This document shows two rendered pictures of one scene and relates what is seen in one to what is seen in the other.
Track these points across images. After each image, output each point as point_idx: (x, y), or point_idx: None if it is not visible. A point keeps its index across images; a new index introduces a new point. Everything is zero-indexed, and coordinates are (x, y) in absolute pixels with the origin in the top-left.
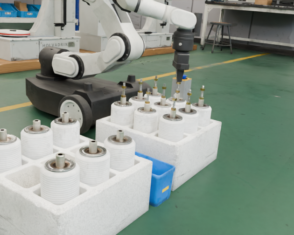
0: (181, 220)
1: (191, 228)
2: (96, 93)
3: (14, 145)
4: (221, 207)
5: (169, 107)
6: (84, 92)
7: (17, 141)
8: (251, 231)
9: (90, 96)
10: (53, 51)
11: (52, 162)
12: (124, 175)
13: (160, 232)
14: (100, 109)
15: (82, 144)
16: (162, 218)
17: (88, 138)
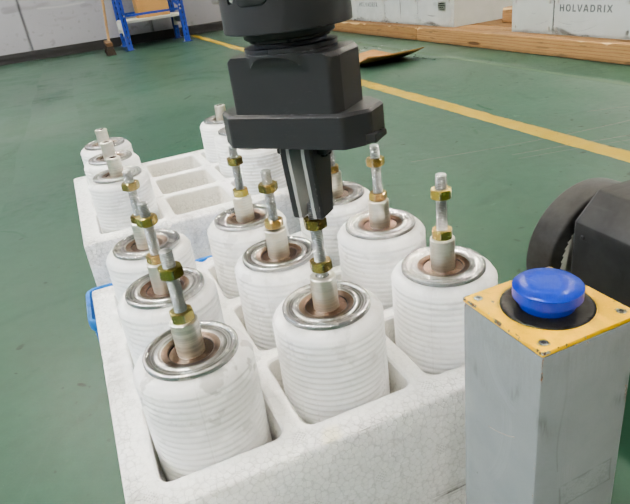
0: (43, 375)
1: (13, 379)
2: None
3: (201, 127)
4: None
5: (241, 262)
6: (621, 186)
7: (208, 126)
8: None
9: (594, 205)
10: None
11: (115, 140)
12: (84, 215)
13: (54, 340)
14: (608, 275)
15: (230, 193)
16: (78, 353)
17: (252, 199)
